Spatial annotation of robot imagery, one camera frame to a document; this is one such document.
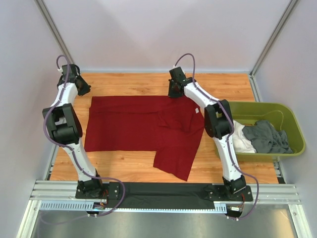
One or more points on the left aluminium frame post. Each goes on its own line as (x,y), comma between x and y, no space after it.
(53,28)

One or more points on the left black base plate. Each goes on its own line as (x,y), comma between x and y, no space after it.
(109,191)

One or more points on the slotted cable duct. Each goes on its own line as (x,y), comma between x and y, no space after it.
(93,207)

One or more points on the red t-shirt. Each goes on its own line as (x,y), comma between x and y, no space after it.
(171,127)

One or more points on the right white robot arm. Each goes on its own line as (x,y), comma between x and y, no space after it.
(218,125)

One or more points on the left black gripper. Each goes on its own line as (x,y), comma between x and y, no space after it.
(86,88)

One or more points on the white t-shirt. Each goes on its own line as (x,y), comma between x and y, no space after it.
(240,143)

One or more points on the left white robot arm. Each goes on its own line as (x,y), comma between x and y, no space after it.
(62,127)

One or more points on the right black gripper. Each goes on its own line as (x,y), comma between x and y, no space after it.
(171,94)

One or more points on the black cloth strip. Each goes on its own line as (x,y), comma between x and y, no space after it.
(164,196)

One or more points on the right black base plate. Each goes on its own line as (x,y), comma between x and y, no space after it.
(221,192)

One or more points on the aluminium mounting rail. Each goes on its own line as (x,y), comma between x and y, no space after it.
(65,190)

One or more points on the grey t-shirt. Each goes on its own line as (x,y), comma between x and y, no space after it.
(266,139)

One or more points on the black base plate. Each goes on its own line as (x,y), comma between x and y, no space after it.
(109,191)
(221,192)

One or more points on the green plastic bin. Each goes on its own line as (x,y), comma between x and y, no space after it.
(280,117)

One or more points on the aluminium frame post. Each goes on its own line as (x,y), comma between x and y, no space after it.
(53,28)
(273,37)

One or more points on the right aluminium frame post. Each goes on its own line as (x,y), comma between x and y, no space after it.
(273,37)

